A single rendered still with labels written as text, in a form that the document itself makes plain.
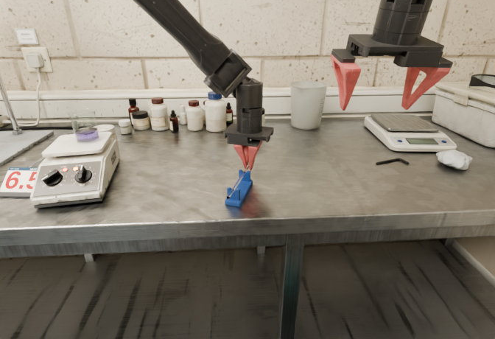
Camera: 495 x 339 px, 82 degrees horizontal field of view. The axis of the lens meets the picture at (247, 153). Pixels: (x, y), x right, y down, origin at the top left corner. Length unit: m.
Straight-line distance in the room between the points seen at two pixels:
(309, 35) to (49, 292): 1.46
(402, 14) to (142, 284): 1.30
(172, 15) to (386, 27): 0.30
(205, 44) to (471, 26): 1.13
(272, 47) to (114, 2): 0.56
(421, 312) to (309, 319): 0.44
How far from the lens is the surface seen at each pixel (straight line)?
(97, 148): 0.70
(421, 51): 0.43
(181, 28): 0.50
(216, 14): 1.12
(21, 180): 0.80
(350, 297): 1.36
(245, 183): 0.64
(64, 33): 1.26
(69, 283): 1.53
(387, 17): 0.42
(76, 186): 0.67
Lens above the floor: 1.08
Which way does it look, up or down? 24 degrees down
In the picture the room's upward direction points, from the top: straight up
